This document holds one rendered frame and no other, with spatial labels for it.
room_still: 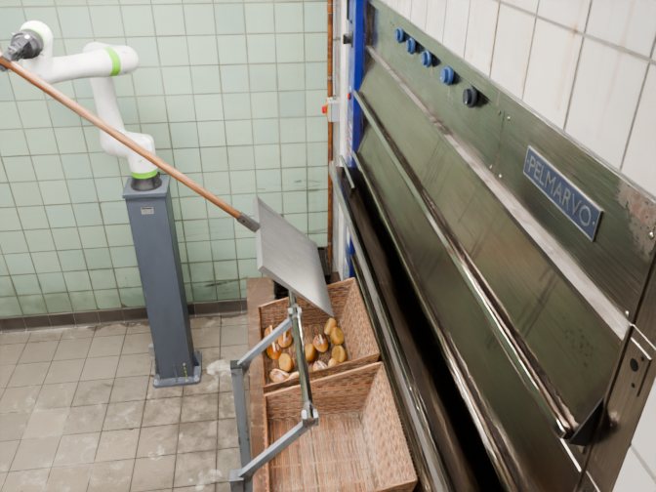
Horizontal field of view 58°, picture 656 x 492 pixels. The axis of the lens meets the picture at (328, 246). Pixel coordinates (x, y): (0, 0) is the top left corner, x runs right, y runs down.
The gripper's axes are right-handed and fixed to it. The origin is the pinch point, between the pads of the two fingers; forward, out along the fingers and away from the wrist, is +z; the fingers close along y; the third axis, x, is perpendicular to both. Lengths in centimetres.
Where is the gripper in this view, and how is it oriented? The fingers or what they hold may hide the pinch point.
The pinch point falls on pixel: (6, 61)
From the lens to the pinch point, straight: 220.1
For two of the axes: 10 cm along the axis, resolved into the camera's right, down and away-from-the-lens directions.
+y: -6.6, 6.9, 3.1
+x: -7.4, -5.1, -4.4
